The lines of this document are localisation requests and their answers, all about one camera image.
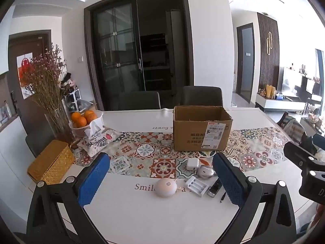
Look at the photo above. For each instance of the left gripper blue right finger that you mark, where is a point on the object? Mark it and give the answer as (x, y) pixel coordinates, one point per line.
(232, 179)

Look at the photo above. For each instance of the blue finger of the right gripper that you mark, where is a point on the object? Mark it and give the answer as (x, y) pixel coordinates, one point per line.
(318, 140)

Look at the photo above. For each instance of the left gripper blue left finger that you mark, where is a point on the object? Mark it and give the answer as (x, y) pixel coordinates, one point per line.
(91, 177)

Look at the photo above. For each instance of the white battery charger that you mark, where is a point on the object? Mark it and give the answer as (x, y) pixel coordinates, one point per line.
(196, 186)

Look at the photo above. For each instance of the white power adapter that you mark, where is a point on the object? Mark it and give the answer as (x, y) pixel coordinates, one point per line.
(192, 164)

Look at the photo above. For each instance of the patterned fabric tissue pouch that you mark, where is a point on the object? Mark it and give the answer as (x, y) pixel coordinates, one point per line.
(97, 138)

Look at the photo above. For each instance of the silver oval mouse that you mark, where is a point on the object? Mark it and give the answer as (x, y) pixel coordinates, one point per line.
(205, 172)

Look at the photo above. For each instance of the yellow woven basket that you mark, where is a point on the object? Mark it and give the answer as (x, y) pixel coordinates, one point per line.
(52, 164)

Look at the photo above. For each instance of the white fruit basket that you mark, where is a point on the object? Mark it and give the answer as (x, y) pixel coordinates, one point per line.
(80, 132)

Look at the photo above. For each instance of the orange fruit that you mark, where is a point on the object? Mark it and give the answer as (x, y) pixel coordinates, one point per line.
(80, 120)

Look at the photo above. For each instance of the glass vase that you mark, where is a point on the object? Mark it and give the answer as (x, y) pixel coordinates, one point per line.
(60, 125)

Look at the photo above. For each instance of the colourful patterned table runner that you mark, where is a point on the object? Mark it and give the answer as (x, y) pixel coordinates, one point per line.
(151, 154)

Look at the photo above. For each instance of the white tv console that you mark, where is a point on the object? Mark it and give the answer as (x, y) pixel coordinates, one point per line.
(265, 104)

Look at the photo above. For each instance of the brown cardboard box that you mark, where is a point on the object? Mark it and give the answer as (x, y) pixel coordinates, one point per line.
(200, 128)

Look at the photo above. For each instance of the dark chair left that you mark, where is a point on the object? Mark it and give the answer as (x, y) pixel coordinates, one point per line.
(139, 100)

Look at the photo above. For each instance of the dark chair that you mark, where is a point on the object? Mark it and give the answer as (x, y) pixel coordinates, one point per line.
(139, 100)
(201, 96)

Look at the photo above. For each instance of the dark chair right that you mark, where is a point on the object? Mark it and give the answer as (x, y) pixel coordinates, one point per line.
(201, 96)

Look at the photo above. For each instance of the dark glass cabinet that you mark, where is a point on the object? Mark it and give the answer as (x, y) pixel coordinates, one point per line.
(139, 46)

